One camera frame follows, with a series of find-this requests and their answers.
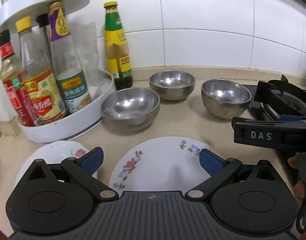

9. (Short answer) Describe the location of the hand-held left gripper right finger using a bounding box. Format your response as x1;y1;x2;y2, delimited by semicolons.
185;149;279;198

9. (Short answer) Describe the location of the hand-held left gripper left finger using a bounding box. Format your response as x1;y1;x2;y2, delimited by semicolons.
27;147;119;202

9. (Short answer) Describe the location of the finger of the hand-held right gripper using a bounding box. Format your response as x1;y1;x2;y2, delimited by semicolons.
231;114;306;125
233;121;306;153

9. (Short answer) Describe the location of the large floral white plate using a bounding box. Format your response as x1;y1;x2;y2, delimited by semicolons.
108;136;222;193

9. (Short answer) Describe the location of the steel bowl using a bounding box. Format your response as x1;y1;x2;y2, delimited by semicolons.
150;71;195;101
101;88;160;127
201;79;252;120

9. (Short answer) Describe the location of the person's right hand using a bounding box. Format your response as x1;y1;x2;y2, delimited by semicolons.
287;156;306;198

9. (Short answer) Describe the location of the gas stove burner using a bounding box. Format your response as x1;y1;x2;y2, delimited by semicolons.
278;96;306;116

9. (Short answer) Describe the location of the black glass gas stove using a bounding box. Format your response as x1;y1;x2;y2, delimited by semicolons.
243;84;306;189

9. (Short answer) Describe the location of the black stove pan support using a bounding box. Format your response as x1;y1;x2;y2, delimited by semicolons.
256;74;306;117

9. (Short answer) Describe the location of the small floral white plate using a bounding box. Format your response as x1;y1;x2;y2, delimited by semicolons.
15;140;98;188

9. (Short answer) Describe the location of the white two-tier spice rack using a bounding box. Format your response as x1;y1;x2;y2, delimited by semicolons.
0;0;116;144

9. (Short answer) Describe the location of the purple label clear bottle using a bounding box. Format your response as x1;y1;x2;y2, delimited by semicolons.
47;1;91;115

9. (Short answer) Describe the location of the yellow cap orange label bottle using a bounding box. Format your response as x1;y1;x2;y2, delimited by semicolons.
15;16;68;125

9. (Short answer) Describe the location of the clear plastic bag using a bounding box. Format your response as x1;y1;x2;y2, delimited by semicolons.
77;21;111;98

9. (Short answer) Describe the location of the green yellow label bottle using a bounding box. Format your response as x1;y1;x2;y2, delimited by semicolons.
103;1;133;90

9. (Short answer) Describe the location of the red cap sauce bottle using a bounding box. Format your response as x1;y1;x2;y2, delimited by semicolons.
0;29;37;127

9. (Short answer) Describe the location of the black cap bottle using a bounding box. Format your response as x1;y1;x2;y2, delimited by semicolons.
36;14;51;55

